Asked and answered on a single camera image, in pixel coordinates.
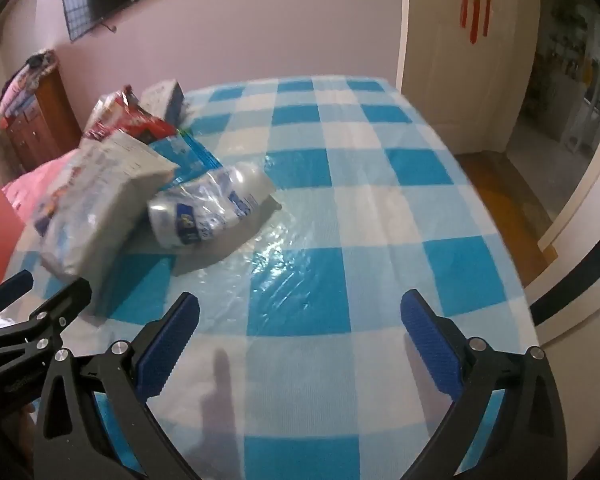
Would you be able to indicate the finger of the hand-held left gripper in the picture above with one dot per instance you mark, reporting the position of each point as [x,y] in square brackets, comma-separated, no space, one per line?
[15,284]
[65,302]

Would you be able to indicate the pile of folded blankets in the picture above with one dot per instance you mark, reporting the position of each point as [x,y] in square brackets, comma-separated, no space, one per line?
[20,90]

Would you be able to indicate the white door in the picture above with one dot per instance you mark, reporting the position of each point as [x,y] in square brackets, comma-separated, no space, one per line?
[455,60]

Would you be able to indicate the white printed plastic bag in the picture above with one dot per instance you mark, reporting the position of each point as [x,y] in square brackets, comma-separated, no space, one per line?
[100,200]

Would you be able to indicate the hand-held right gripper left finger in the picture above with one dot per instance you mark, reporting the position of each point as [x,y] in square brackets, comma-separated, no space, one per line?
[170,345]

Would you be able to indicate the red snack bag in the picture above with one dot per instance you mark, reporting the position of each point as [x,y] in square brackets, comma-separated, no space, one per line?
[125,120]

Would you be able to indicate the white tissue box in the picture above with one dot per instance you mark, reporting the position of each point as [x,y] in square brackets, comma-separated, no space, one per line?
[165,95]

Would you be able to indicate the blue white checkered tablecloth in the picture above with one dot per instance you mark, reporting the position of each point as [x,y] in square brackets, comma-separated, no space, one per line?
[330,210]

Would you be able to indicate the red knot wall decoration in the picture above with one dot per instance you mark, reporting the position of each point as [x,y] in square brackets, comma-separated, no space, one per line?
[472,0]

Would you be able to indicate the brown wooden cabinet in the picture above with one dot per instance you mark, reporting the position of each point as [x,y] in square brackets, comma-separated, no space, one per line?
[45,120]

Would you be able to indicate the light blue plastic packet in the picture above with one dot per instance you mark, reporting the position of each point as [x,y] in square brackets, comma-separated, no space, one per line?
[190,152]

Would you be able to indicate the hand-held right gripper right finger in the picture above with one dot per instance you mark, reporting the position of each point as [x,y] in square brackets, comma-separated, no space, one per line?
[430,345]

